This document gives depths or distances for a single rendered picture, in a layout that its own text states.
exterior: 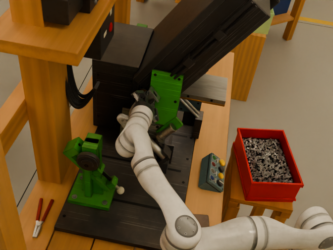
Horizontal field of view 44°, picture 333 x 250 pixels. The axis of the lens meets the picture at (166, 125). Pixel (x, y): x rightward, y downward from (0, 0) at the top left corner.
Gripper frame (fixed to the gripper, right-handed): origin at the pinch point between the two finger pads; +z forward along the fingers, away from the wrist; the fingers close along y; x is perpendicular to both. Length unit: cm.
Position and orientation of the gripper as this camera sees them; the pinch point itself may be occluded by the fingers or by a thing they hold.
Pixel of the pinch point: (148, 98)
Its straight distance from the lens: 147.4
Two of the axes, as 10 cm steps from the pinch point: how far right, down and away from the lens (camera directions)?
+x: -8.0, 4.7, 3.6
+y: -5.8, -7.5, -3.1
